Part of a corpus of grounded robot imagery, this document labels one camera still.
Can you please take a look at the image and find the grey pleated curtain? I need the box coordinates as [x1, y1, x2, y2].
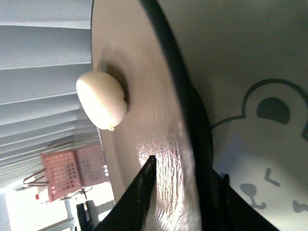
[0, 0, 97, 188]

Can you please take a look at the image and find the cream bear-print tray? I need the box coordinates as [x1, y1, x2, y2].
[159, 0, 308, 231]

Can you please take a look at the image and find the white steamed bun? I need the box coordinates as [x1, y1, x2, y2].
[76, 71, 127, 131]

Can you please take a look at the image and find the pink plastic crate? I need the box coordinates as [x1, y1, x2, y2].
[40, 142, 109, 202]

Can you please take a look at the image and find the beige plate with black rim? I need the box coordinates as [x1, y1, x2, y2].
[91, 0, 214, 231]

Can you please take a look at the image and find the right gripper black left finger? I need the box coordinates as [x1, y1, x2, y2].
[95, 155, 156, 231]

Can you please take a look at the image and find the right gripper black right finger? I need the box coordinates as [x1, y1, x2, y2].
[212, 170, 277, 231]

